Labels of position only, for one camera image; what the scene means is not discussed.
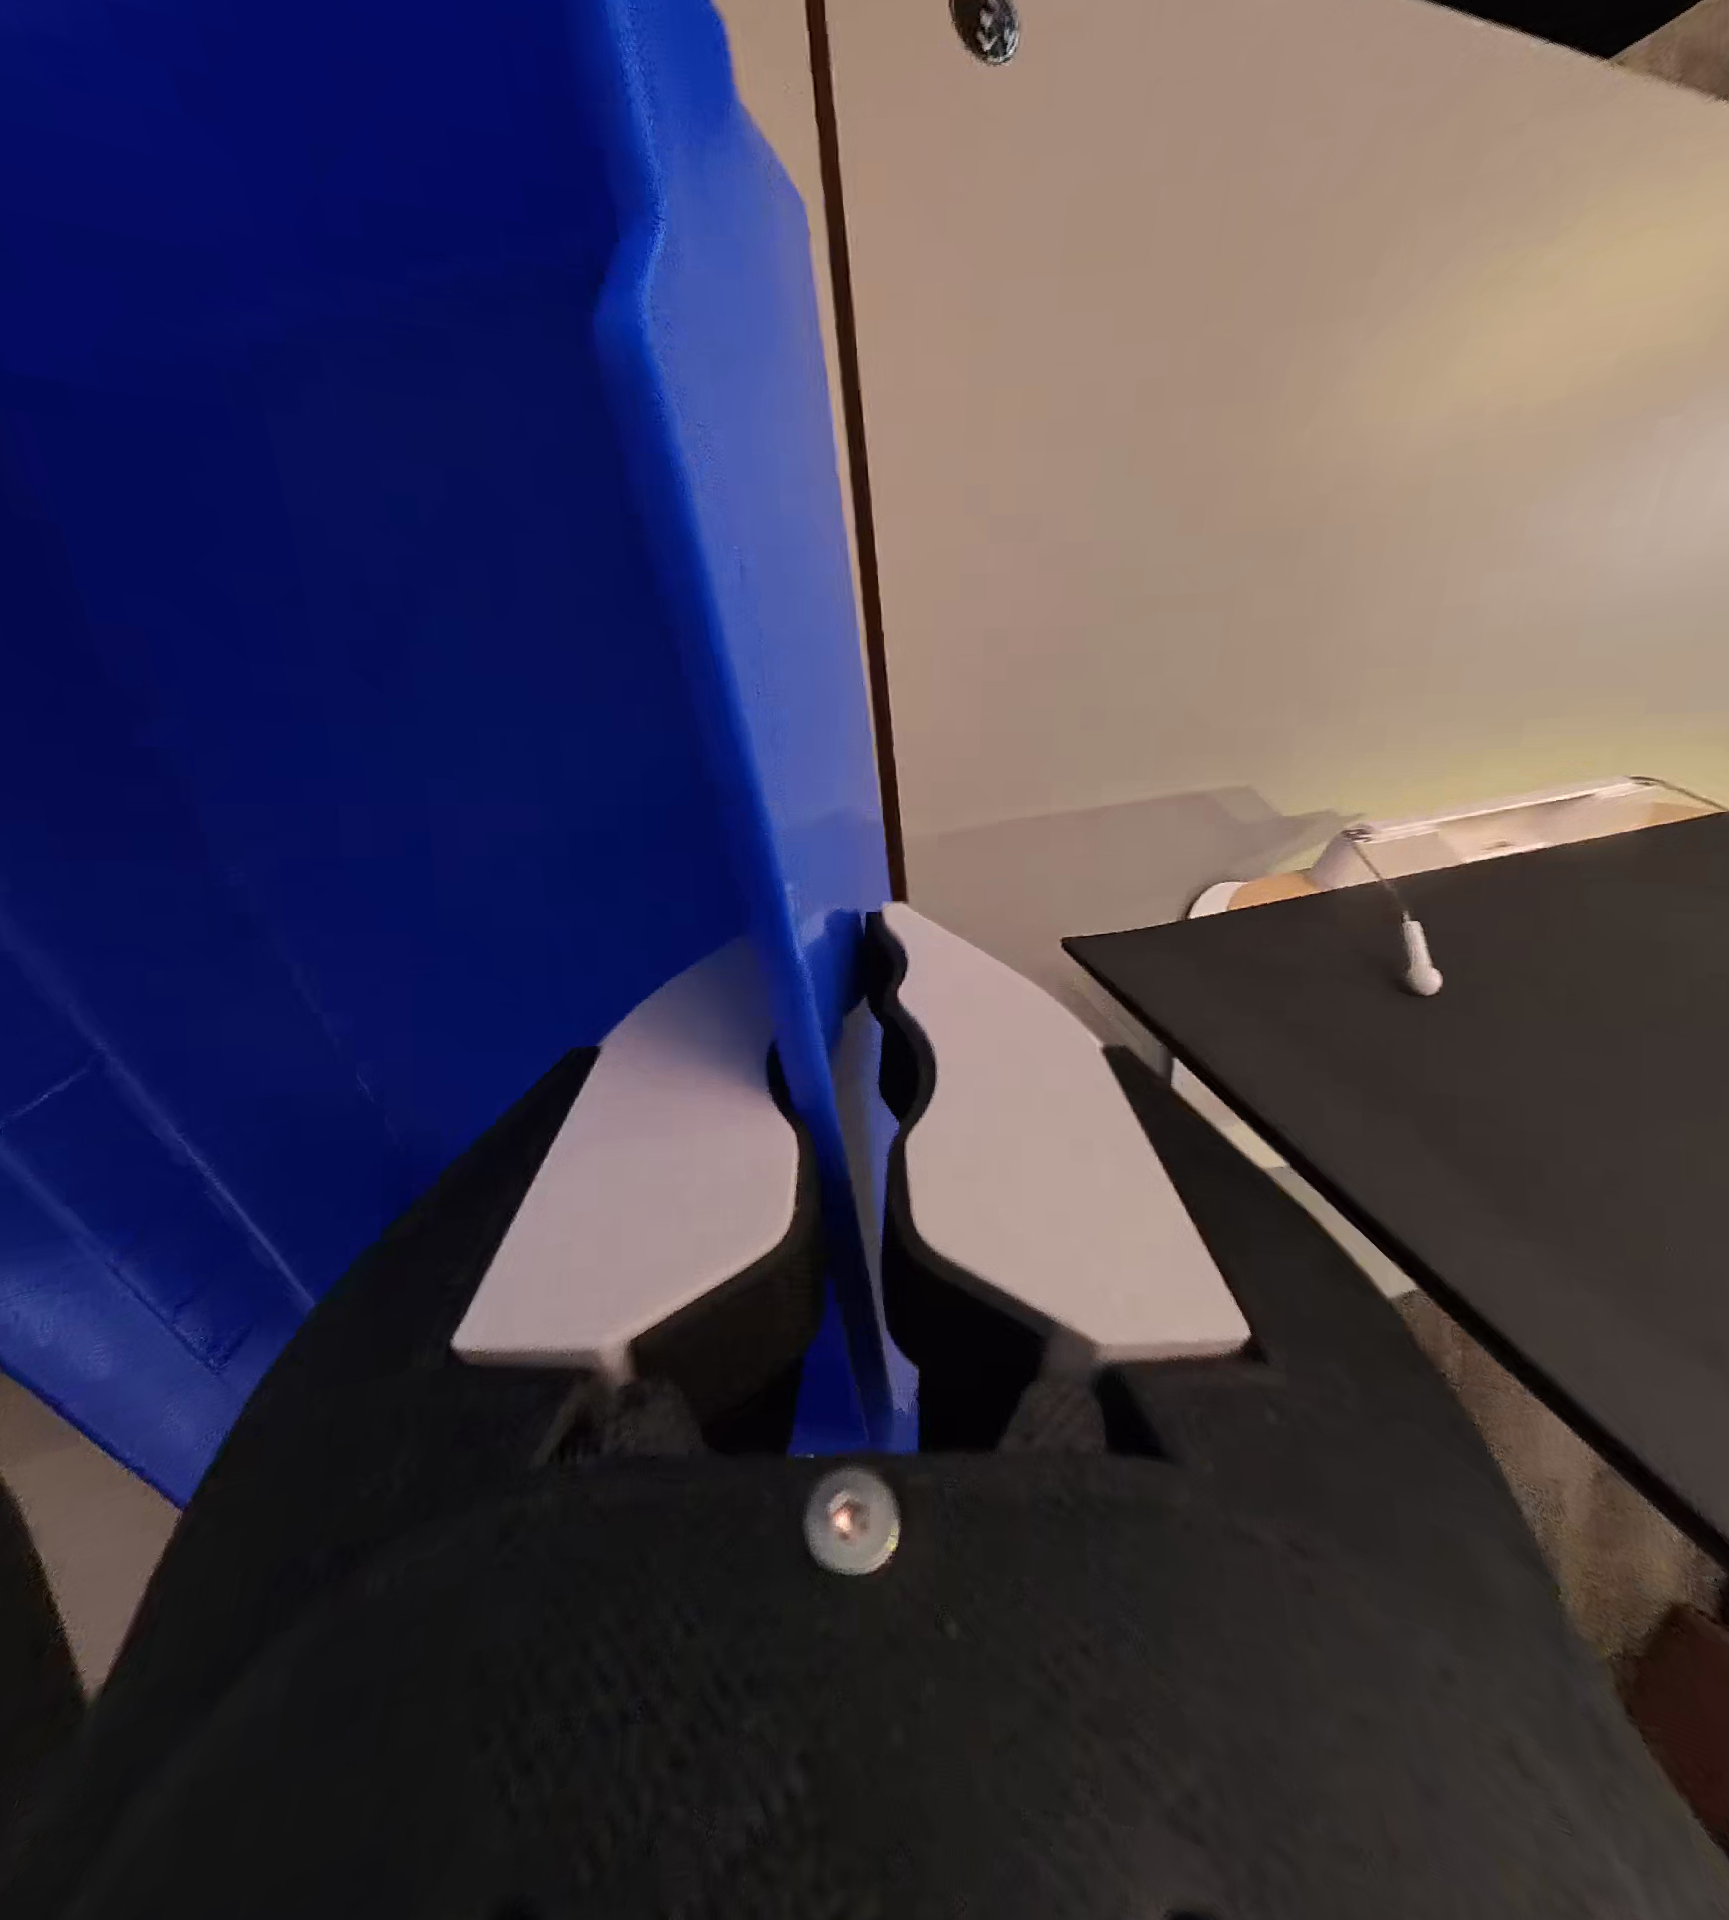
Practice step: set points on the white clear-topped device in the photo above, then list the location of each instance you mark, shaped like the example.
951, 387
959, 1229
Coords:
1539, 823

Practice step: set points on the blue plastic box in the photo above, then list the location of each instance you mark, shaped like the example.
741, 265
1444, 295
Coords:
324, 601

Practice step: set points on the black flat board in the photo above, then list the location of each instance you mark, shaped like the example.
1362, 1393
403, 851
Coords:
1554, 1170

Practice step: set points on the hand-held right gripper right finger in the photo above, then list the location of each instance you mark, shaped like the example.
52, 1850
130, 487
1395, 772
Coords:
1045, 1185

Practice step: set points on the metal screw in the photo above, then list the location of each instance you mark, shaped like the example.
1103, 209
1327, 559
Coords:
988, 26

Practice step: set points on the tan wooden piece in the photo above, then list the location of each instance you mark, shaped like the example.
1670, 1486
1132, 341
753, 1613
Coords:
1269, 889

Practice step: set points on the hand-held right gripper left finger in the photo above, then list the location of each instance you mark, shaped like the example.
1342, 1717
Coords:
639, 1200

